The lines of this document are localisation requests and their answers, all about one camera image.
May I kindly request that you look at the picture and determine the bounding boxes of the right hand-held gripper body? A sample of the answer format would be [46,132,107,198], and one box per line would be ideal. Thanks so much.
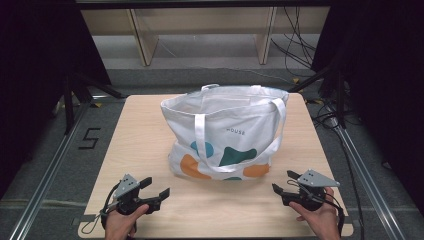
[281,168,341,212]

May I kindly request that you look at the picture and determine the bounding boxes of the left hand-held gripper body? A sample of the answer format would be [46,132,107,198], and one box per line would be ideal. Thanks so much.
[112,173,161,216]

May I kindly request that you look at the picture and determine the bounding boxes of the white tote bag coloured shapes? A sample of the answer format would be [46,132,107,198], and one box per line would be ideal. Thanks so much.
[160,83,290,182]

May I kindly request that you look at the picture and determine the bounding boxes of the person's right hand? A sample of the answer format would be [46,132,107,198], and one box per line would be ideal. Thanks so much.
[288,186,341,240]

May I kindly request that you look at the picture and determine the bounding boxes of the person's left hand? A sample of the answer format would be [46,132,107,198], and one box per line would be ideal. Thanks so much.
[104,203,150,240]

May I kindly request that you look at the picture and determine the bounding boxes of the black metal stand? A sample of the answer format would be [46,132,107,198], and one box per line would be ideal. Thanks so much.
[61,72,127,135]
[288,61,348,130]

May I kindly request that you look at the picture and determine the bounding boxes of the dark curtain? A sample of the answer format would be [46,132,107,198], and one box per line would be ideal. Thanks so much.
[0,0,113,198]
[311,0,424,214]

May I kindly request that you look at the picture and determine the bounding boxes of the light wooden shelf unit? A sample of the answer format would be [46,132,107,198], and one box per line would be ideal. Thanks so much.
[80,5,331,67]

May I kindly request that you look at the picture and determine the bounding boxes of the left hand-held gripper cable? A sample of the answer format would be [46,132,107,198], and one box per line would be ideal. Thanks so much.
[80,192,118,235]

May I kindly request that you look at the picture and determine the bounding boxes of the aluminium floor rail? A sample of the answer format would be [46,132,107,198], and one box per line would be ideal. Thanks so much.
[328,109,407,240]
[9,96,93,240]

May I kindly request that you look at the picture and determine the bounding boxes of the black floor cables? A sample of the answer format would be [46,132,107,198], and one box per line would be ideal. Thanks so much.
[270,5,318,78]

